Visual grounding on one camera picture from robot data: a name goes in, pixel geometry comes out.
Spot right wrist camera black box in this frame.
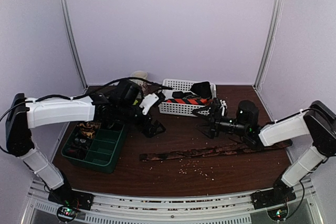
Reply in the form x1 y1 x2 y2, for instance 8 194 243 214
218 99 227 116

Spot green compartment tray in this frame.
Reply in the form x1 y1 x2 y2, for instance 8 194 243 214
61 123 129 174

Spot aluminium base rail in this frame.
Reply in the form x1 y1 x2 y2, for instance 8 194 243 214
20 178 323 224

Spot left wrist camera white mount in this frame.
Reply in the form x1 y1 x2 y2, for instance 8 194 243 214
139 93 159 115

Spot aluminium frame post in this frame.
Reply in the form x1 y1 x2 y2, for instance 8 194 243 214
254 0 286 90
60 0 88 89

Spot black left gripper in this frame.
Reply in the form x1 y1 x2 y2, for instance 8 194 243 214
116 102 166 138

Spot orange navy striped tie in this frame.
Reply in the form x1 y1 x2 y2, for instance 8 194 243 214
165 99 212 105

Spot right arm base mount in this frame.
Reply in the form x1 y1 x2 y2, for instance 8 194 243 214
251 188 297 222

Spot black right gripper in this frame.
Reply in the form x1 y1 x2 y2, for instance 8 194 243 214
192 104 248 140

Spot rolled tie in tray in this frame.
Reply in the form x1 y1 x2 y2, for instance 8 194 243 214
76 121 101 139

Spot right aluminium frame post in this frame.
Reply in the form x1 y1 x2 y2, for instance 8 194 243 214
254 0 286 90

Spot dark red patterned tie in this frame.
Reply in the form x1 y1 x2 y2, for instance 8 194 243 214
139 140 292 162

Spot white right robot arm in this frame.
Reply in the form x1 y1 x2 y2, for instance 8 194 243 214
192 99 335 204

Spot white perforated plastic basket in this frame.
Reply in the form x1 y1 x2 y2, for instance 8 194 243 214
159 79 217 117

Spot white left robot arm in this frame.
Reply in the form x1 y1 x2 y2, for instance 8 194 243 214
2 93 165 205

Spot cream patterned mug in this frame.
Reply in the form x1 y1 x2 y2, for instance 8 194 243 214
131 70 148 91

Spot left aluminium frame post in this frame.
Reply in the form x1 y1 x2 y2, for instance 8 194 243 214
60 0 88 89

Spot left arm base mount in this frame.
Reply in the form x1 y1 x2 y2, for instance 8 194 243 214
48 191 94 223

